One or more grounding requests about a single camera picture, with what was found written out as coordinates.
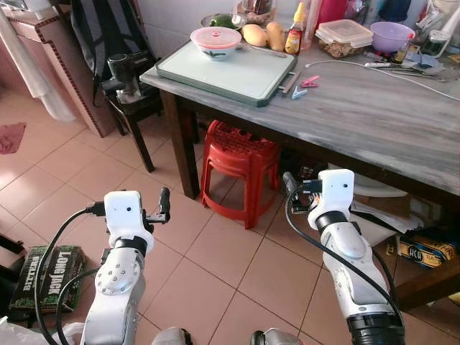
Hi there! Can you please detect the dark wooden table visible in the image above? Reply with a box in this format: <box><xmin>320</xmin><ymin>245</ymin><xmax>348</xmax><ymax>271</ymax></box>
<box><xmin>139</xmin><ymin>40</ymin><xmax>460</xmax><ymax>311</ymax></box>

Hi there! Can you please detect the red plastic stool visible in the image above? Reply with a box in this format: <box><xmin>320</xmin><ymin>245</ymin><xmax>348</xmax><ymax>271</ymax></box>
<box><xmin>199</xmin><ymin>119</ymin><xmax>282</xmax><ymax>230</ymax></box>

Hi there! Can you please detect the black wooden chair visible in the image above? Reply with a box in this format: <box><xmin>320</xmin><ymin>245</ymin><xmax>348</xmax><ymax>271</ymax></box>
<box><xmin>101</xmin><ymin>90</ymin><xmax>165</xmax><ymax>174</ymax></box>

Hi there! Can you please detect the green Long Jack carton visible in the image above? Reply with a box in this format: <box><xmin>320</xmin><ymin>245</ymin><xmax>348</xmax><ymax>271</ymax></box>
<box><xmin>8</xmin><ymin>245</ymin><xmax>88</xmax><ymax>315</ymax></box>

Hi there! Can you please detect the grey left robot foot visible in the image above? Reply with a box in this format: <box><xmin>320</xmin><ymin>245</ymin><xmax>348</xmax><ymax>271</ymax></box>
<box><xmin>149</xmin><ymin>326</ymin><xmax>194</xmax><ymax>345</ymax></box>

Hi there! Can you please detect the grey robot foot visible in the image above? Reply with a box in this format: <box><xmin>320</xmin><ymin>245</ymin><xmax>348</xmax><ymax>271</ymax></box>
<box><xmin>149</xmin><ymin>326</ymin><xmax>194</xmax><ymax>345</ymax></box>
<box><xmin>251</xmin><ymin>328</ymin><xmax>303</xmax><ymax>345</ymax></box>

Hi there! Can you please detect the pale green cutting board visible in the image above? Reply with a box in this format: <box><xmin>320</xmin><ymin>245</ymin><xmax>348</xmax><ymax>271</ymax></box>
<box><xmin>155</xmin><ymin>39</ymin><xmax>300</xmax><ymax>108</ymax></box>

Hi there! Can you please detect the yellow and black carton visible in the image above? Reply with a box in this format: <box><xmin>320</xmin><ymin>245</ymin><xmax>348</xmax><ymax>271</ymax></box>
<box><xmin>394</xmin><ymin>235</ymin><xmax>459</xmax><ymax>270</ymax></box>

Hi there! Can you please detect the black handheld appliance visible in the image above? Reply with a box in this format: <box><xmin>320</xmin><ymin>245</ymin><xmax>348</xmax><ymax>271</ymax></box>
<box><xmin>101</xmin><ymin>51</ymin><xmax>153</xmax><ymax>105</ymax></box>

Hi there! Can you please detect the grey right robot foot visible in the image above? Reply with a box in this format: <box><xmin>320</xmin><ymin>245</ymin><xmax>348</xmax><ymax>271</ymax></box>
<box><xmin>251</xmin><ymin>328</ymin><xmax>303</xmax><ymax>345</ymax></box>

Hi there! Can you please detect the sauce bottle with yellow cap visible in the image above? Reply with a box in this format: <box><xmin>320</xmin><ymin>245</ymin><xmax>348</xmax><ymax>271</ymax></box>
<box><xmin>285</xmin><ymin>1</ymin><xmax>307</xmax><ymax>57</ymax></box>

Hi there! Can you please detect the long yellow mango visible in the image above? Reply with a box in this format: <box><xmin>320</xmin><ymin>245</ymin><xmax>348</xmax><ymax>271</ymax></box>
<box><xmin>265</xmin><ymin>21</ymin><xmax>287</xmax><ymax>52</ymax></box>

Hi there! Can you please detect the round yellow mango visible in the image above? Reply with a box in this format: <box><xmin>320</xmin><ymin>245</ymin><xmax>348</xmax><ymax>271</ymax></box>
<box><xmin>241</xmin><ymin>23</ymin><xmax>270</xmax><ymax>48</ymax></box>

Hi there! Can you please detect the clear plastic food container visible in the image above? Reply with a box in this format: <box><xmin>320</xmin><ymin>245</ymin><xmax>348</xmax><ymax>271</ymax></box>
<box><xmin>314</xmin><ymin>19</ymin><xmax>375</xmax><ymax>59</ymax></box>

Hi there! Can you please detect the red floor cloth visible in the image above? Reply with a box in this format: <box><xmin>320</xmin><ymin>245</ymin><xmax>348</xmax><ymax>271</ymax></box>
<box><xmin>0</xmin><ymin>121</ymin><xmax>28</xmax><ymax>156</ymax></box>

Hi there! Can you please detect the white bowl with pink lid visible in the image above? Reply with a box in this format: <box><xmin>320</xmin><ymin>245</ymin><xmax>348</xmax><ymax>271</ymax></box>
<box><xmin>190</xmin><ymin>27</ymin><xmax>244</xmax><ymax>62</ymax></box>

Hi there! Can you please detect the brown cardboard cabinet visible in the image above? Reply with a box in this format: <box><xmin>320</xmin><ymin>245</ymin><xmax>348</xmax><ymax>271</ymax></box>
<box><xmin>3</xmin><ymin>6</ymin><xmax>121</xmax><ymax>139</ymax></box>

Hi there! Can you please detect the glass jar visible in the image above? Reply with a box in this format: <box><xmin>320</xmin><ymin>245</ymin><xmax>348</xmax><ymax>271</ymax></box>
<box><xmin>233</xmin><ymin>0</ymin><xmax>278</xmax><ymax>27</ymax></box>

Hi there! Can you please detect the green vegetable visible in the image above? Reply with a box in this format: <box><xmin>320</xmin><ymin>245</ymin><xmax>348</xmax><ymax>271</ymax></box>
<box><xmin>201</xmin><ymin>12</ymin><xmax>243</xmax><ymax>30</ymax></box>

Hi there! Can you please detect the red container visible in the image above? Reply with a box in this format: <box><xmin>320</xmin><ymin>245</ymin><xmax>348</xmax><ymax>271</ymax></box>
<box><xmin>316</xmin><ymin>0</ymin><xmax>350</xmax><ymax>27</ymax></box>

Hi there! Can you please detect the purple plastic bowl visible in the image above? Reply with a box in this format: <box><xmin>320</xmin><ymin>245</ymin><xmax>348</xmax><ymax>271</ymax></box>
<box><xmin>369</xmin><ymin>21</ymin><xmax>417</xmax><ymax>54</ymax></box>

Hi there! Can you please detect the black backpack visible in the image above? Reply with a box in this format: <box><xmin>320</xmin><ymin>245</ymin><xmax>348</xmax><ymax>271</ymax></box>
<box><xmin>69</xmin><ymin>0</ymin><xmax>146</xmax><ymax>81</ymax></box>

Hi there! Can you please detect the clear plastic bag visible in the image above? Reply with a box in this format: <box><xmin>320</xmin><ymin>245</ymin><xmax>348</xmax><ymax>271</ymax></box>
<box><xmin>0</xmin><ymin>10</ymin><xmax>77</xmax><ymax>124</ymax></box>

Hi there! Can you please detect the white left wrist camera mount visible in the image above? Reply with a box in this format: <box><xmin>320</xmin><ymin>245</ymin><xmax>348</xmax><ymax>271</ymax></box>
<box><xmin>103</xmin><ymin>190</ymin><xmax>155</xmax><ymax>252</ymax></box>

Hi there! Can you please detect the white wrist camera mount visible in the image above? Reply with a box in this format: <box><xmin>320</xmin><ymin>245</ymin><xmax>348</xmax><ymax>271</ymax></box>
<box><xmin>103</xmin><ymin>190</ymin><xmax>155</xmax><ymax>252</ymax></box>
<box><xmin>307</xmin><ymin>169</ymin><xmax>356</xmax><ymax>231</ymax></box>

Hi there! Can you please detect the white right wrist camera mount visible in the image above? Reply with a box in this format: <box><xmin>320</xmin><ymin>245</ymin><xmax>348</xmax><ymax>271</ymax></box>
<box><xmin>307</xmin><ymin>169</ymin><xmax>356</xmax><ymax>231</ymax></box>

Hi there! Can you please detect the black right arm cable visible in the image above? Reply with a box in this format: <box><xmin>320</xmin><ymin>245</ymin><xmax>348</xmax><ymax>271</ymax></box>
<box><xmin>283</xmin><ymin>188</ymin><xmax>405</xmax><ymax>331</ymax></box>

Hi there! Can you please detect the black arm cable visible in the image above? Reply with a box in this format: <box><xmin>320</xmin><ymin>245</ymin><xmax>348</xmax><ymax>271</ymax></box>
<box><xmin>32</xmin><ymin>203</ymin><xmax>108</xmax><ymax>345</ymax></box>
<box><xmin>283</xmin><ymin>188</ymin><xmax>405</xmax><ymax>331</ymax></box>

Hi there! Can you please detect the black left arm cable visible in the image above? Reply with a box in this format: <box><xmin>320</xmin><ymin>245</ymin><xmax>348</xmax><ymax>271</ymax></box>
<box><xmin>32</xmin><ymin>203</ymin><xmax>108</xmax><ymax>345</ymax></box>

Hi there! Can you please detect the white cable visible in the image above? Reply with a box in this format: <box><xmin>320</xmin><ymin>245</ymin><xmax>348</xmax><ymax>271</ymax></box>
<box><xmin>305</xmin><ymin>59</ymin><xmax>460</xmax><ymax>102</ymax></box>

